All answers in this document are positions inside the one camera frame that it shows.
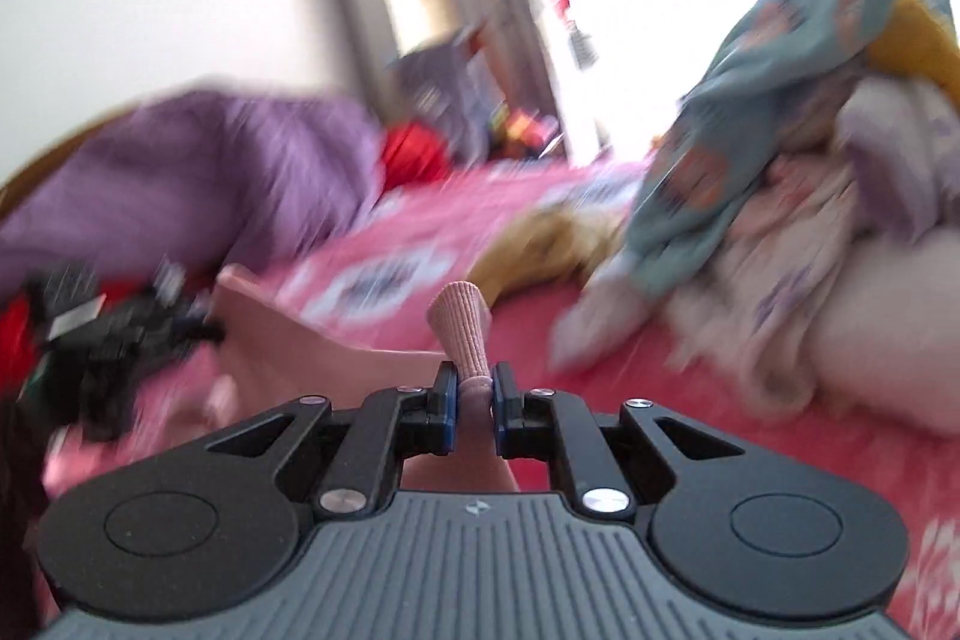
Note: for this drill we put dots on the folded dark clothes stack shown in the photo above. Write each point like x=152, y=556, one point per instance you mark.
x=19, y=351

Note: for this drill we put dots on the purple quilt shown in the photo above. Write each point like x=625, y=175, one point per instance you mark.
x=207, y=178

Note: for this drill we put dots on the small yellow brown garment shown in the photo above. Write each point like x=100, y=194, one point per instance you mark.
x=547, y=245

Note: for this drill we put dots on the pink floral bed blanket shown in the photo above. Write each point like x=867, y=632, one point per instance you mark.
x=373, y=286

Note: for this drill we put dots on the pink sweatshirt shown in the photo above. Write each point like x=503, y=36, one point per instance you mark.
x=271, y=356

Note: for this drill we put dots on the mustard yellow garment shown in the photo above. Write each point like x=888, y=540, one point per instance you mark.
x=916, y=43

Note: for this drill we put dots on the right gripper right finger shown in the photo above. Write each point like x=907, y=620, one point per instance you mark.
x=557, y=429

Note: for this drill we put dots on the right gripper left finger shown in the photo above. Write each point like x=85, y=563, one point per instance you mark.
x=375, y=440

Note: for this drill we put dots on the white pillow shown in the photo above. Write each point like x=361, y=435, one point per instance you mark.
x=887, y=338

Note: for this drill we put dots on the white purple floral garment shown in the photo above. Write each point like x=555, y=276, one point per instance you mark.
x=893, y=174

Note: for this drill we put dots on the grey cloth on chair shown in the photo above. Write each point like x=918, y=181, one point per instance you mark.
x=452, y=90

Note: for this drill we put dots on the teal printed pajama garment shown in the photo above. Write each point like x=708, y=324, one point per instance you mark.
x=727, y=130

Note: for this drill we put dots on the red garment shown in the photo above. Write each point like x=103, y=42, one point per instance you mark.
x=414, y=154

